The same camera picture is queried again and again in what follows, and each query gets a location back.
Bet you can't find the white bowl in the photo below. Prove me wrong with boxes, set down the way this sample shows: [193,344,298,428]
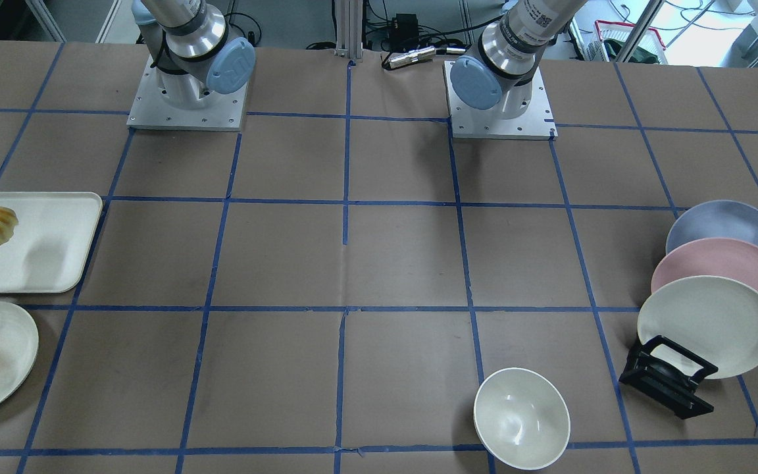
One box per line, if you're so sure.
[473,368,571,471]

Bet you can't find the blue plate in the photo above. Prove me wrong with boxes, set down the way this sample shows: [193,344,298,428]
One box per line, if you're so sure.
[665,200,758,254]

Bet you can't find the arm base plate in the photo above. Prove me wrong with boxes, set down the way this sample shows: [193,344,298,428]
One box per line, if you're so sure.
[126,59,249,132]
[444,62,557,140]

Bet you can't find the pink plate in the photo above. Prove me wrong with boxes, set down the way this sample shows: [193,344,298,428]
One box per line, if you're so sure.
[650,237,758,293]

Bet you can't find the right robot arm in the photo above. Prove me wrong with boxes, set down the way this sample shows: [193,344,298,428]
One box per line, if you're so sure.
[0,1,255,197]

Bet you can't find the black plate rack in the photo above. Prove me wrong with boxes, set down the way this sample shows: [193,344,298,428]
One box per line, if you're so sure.
[619,335,718,420]

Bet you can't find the black cables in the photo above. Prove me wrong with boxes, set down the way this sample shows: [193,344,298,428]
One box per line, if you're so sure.
[307,0,511,53]

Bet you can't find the red wire basket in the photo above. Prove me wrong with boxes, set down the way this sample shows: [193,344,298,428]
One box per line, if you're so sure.
[568,19,668,64]

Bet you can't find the black power adapter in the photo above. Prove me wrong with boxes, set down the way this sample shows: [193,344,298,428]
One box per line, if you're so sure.
[389,13,419,50]

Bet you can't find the aluminium frame post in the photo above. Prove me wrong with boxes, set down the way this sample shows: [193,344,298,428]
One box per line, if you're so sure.
[333,0,366,63]

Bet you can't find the white rectangular tray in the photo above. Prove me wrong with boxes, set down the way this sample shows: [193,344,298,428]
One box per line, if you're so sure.
[0,192,103,294]

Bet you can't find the white plate in rack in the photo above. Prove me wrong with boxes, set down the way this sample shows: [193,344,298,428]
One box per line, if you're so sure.
[636,275,758,380]

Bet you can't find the silver cable connector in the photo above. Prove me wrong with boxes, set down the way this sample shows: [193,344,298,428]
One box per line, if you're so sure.
[381,45,466,71]

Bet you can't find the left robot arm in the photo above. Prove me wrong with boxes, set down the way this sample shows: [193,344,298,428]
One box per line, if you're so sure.
[449,1,655,111]

